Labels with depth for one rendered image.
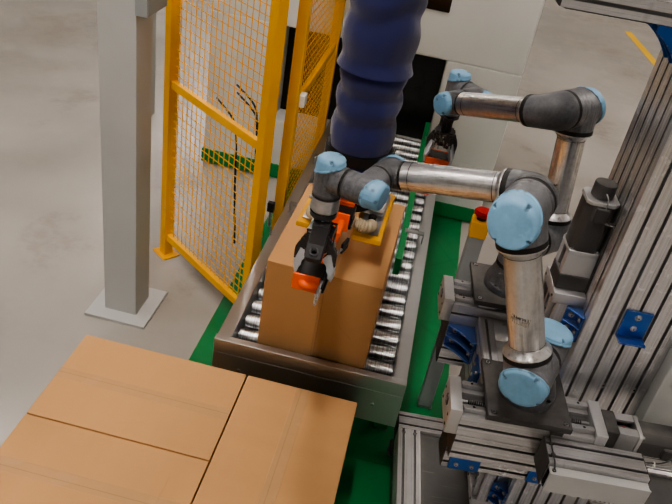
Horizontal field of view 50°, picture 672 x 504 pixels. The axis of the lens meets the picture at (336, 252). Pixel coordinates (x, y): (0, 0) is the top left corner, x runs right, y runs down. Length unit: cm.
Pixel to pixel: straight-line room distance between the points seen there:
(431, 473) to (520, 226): 150
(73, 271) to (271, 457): 196
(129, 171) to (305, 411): 134
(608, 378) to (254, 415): 111
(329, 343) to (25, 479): 105
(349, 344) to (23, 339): 164
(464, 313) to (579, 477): 66
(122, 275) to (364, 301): 146
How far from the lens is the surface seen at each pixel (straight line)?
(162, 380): 256
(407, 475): 282
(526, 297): 168
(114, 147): 320
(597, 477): 206
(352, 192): 176
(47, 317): 370
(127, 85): 306
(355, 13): 221
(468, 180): 176
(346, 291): 243
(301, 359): 258
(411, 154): 432
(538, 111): 218
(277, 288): 249
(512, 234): 159
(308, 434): 243
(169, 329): 359
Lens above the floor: 234
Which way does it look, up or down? 33 degrees down
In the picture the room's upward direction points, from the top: 11 degrees clockwise
